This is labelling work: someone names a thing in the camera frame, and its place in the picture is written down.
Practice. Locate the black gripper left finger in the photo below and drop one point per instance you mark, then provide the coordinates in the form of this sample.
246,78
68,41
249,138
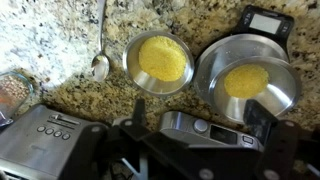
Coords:
138,113

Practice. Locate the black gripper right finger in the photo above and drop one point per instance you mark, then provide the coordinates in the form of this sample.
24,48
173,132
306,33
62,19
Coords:
258,116

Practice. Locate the metal spoon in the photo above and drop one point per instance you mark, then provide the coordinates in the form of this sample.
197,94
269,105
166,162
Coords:
100,66

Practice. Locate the stainless steel bowl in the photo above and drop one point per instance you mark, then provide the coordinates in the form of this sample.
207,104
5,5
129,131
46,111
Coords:
280,96
146,83

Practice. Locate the yellow sugar pile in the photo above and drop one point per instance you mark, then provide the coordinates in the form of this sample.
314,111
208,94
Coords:
246,81
161,58

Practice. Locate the black kitchen scale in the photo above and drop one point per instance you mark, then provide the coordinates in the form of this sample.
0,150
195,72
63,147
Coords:
230,50

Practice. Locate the silver toaster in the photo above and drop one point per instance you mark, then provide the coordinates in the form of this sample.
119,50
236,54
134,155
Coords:
33,146

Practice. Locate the glass jar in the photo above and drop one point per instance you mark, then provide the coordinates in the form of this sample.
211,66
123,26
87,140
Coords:
13,90

